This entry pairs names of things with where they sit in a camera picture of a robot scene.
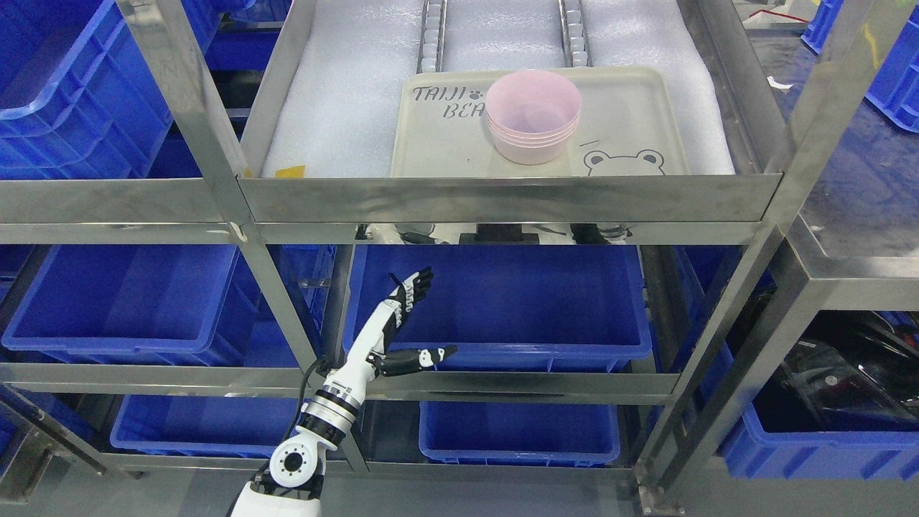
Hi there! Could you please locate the blue bin shelf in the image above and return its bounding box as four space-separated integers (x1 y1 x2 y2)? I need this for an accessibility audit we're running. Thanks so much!
342 245 652 373
2 245 260 366

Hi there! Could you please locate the blue bin left shelf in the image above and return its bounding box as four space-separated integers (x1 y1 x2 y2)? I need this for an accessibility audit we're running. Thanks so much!
2 245 260 366

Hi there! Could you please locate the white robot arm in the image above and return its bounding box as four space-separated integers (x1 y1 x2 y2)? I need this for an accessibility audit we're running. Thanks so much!
229 367 375 516

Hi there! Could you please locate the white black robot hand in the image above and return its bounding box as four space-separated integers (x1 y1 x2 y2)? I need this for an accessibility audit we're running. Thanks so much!
329 267 459 394

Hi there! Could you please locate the steel shelf rack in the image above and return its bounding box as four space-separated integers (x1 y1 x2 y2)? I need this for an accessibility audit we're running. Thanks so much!
2 1 913 516

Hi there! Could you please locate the blue bin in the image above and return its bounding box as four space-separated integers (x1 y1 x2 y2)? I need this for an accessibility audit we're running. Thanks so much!
109 395 299 459
418 401 621 468

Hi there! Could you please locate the blue bin bottom centre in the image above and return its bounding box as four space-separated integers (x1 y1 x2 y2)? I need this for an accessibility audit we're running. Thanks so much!
418 401 621 468

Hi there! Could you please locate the blue bin middle shelf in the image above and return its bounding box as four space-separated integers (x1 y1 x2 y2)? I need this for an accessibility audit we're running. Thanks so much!
342 245 652 373

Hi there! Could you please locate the beige bear tray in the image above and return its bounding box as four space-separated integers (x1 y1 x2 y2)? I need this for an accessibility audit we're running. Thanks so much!
390 67 690 179

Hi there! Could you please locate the white foam mat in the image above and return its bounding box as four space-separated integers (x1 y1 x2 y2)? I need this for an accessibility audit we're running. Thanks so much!
261 1 734 179

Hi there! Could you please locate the stack of pink bowls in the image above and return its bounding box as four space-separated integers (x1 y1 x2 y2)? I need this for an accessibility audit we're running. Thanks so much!
485 70 583 166

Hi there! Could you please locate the blue bin bottom left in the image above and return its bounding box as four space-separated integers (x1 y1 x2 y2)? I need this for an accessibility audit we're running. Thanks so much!
109 395 299 459

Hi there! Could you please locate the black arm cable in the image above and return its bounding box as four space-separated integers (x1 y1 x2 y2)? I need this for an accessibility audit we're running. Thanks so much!
291 357 331 432

